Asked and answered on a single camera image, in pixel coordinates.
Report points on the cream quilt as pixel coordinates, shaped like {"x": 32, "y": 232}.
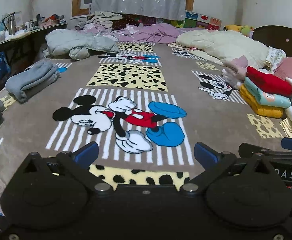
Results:
{"x": 223, "y": 45}

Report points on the steel thermos bottle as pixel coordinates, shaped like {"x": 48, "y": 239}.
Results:
{"x": 11, "y": 26}

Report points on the white floral cloth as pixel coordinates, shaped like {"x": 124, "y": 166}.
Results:
{"x": 275, "y": 55}

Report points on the purple quilt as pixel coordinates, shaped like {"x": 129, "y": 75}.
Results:
{"x": 156, "y": 32}

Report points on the dark wooden desk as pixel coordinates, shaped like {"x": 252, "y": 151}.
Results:
{"x": 43, "y": 30}

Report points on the colourful toys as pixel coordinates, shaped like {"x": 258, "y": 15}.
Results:
{"x": 53, "y": 18}

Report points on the teal folded garment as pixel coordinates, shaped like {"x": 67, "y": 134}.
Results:
{"x": 273, "y": 100}

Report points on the white rumpled garment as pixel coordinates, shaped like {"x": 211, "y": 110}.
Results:
{"x": 229, "y": 78}

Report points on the yellow green plush toy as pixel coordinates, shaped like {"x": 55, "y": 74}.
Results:
{"x": 233, "y": 28}

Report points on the dark floral cloth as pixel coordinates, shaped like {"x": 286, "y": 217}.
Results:
{"x": 131, "y": 20}

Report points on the yellow folded garment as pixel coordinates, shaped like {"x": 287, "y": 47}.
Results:
{"x": 260, "y": 108}

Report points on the red knitted sweater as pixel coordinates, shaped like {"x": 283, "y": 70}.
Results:
{"x": 268, "y": 81}

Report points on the white box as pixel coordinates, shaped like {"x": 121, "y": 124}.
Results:
{"x": 19, "y": 18}

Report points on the blue bag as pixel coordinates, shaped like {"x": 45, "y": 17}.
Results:
{"x": 2, "y": 66}

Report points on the grey folded fleece garment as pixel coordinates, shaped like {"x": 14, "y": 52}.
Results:
{"x": 31, "y": 80}

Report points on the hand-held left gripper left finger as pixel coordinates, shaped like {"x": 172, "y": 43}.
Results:
{"x": 86, "y": 152}

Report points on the wooden window frame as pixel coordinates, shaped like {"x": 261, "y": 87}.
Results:
{"x": 74, "y": 5}

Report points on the beige rumpled clothes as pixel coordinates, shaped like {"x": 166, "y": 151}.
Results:
{"x": 101, "y": 20}

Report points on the dusty pink garment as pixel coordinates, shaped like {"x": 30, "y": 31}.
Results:
{"x": 235, "y": 65}

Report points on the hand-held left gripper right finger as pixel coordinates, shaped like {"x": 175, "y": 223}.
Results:
{"x": 205, "y": 153}

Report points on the black metal frame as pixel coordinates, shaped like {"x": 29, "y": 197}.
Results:
{"x": 8, "y": 15}

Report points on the dark wooden headboard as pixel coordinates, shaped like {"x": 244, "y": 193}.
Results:
{"x": 273, "y": 36}

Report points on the grey-green puffer jacket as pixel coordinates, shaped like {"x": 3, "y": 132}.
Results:
{"x": 73, "y": 42}

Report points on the cartoon mouse printed blanket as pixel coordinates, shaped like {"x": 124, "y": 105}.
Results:
{"x": 211, "y": 120}

